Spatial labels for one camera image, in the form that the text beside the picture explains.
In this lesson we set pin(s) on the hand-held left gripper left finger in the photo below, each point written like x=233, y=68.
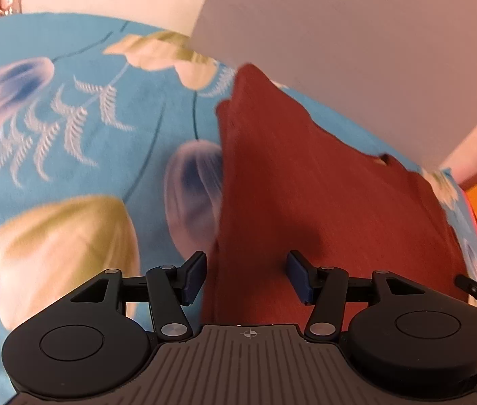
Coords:
x=195, y=277

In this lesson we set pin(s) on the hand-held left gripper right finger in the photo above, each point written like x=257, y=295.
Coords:
x=297, y=277

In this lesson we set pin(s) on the red knit sweater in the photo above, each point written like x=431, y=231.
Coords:
x=306, y=185

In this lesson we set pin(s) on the blue floral bedsheet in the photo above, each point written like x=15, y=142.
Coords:
x=95, y=168

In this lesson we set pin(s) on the grey headboard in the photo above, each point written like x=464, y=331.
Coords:
x=369, y=50

